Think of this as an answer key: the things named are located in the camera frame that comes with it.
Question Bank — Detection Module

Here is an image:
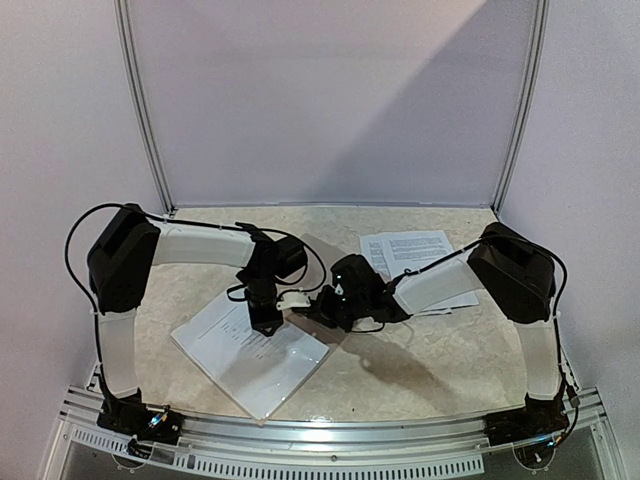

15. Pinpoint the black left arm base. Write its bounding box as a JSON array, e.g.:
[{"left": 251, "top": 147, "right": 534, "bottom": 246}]
[{"left": 97, "top": 390, "right": 185, "bottom": 445}]

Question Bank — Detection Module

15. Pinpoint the aluminium front rail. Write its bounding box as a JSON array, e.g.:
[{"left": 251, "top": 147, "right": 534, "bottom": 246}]
[{"left": 45, "top": 387, "right": 624, "bottom": 479}]

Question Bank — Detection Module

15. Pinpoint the aluminium frame right post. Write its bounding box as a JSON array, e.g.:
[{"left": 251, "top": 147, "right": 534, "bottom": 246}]
[{"left": 491, "top": 0, "right": 549, "bottom": 217}]

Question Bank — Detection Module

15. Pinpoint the aluminium frame post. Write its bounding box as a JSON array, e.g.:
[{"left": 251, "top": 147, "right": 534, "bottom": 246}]
[
  {"left": 113, "top": 0, "right": 175, "bottom": 214},
  {"left": 491, "top": 0, "right": 549, "bottom": 217}
]

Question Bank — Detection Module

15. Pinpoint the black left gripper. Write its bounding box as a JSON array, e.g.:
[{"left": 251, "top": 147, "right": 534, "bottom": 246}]
[{"left": 245, "top": 274, "right": 282, "bottom": 341}]

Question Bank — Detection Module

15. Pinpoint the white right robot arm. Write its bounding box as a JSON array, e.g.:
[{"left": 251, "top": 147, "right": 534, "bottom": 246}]
[{"left": 308, "top": 222, "right": 568, "bottom": 436}]

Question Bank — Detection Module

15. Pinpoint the aluminium frame left post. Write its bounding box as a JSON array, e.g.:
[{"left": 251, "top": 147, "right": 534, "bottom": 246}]
[{"left": 113, "top": 0, "right": 175, "bottom": 214}]

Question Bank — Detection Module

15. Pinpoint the white paper stack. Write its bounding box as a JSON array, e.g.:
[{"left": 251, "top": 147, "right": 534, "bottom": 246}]
[{"left": 359, "top": 230, "right": 479, "bottom": 316}]

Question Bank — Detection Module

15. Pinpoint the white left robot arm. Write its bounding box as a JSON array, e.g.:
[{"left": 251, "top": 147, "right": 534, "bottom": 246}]
[{"left": 87, "top": 204, "right": 308, "bottom": 434}]

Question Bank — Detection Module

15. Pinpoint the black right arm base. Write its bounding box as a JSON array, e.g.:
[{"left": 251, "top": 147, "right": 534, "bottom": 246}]
[{"left": 483, "top": 392, "right": 570, "bottom": 446}]

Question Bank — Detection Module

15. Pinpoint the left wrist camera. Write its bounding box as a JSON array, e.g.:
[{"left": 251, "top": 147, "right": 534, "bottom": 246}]
[{"left": 276, "top": 290, "right": 311, "bottom": 311}]

